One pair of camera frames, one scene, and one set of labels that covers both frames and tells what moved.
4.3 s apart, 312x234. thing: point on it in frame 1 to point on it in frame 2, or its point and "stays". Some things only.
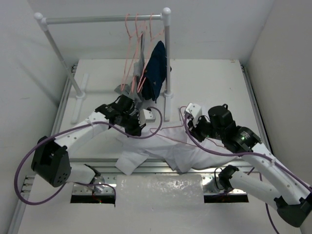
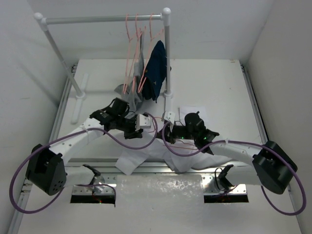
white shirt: (171, 144) stays
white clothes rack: (165, 17) stays
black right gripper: (194, 130) to (168, 132)
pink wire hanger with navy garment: (151, 40) stays
